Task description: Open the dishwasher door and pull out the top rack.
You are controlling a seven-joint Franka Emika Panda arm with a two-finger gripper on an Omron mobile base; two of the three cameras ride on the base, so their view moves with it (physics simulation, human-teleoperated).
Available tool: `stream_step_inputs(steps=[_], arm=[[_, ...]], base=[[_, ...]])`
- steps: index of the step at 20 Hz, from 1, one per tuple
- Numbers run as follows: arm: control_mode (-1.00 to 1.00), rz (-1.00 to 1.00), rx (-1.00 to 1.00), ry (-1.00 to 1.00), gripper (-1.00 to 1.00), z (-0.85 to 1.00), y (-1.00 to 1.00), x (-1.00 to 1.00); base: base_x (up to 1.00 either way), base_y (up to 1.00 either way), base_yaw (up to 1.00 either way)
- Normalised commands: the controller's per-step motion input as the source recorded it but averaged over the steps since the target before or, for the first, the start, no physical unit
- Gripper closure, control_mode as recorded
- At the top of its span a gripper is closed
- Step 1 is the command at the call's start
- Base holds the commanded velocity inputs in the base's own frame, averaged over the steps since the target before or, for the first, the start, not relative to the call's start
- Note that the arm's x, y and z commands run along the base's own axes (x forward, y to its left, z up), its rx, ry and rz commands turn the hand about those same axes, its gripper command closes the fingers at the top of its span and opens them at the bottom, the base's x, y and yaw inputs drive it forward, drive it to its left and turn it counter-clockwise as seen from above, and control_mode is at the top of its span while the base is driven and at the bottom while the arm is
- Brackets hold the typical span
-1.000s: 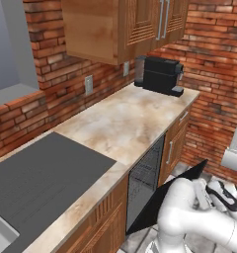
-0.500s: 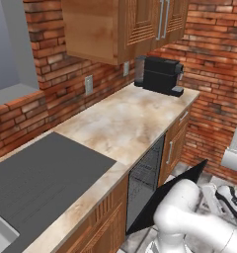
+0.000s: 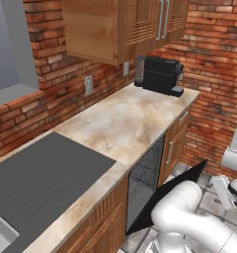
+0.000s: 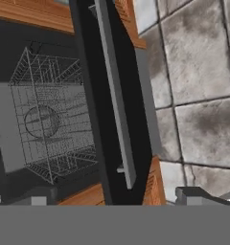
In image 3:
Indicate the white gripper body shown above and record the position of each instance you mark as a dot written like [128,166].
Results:
[223,192]

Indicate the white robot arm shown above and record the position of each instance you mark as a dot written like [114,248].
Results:
[176,210]

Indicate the black dishwasher door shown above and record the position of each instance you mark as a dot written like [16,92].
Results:
[163,201]

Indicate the wooden base cupboard door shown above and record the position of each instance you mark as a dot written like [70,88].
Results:
[178,148]

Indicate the dishwasher with dark interior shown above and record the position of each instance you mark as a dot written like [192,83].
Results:
[145,184]

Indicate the pale grey appliance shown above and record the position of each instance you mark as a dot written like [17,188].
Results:
[235,148]

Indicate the wooden drawer front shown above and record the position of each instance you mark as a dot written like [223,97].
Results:
[181,120]

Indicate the wooden base cupboard under hob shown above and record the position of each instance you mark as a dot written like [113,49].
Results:
[100,224]

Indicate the black coffee machine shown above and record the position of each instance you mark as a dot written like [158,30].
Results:
[160,77]

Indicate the dark grey hob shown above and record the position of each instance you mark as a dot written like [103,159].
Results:
[41,178]

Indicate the pale grey sink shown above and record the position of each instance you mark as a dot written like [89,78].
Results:
[2,235]

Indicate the grey wall outlet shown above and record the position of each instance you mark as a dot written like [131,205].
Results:
[89,85]
[126,68]

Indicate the wooden wall cupboard door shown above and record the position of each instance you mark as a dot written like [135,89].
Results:
[140,23]
[177,16]

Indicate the wooden wall cupboard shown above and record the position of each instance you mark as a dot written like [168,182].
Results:
[91,29]

